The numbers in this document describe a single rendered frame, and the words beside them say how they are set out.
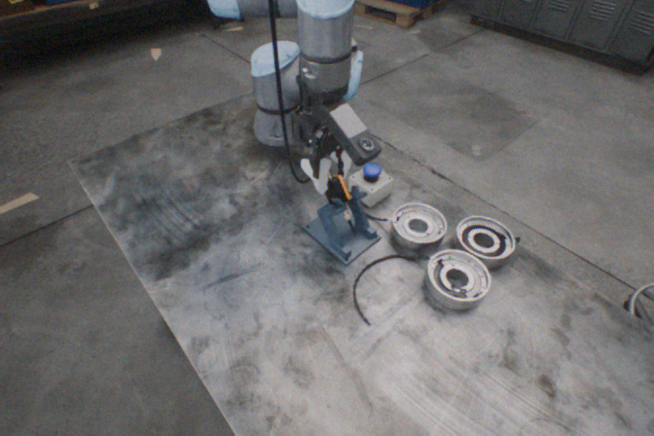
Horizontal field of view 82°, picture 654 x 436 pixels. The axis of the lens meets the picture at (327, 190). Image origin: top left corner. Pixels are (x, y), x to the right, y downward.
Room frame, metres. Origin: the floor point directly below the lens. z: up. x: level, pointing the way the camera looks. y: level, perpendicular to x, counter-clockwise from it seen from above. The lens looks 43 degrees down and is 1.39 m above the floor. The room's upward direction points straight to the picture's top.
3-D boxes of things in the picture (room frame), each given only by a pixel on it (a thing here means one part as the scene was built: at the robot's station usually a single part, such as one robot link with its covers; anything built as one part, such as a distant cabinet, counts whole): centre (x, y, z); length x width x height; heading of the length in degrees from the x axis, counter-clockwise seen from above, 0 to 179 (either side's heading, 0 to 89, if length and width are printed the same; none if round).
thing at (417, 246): (0.50, -0.18, 0.82); 0.10 x 0.10 x 0.04
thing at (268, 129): (0.88, 0.12, 0.85); 0.15 x 0.15 x 0.10
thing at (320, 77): (0.54, 0.00, 1.14); 0.08 x 0.08 x 0.05
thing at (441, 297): (0.38, -0.23, 0.82); 0.10 x 0.10 x 0.04
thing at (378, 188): (0.63, -0.09, 0.82); 0.08 x 0.07 x 0.05; 42
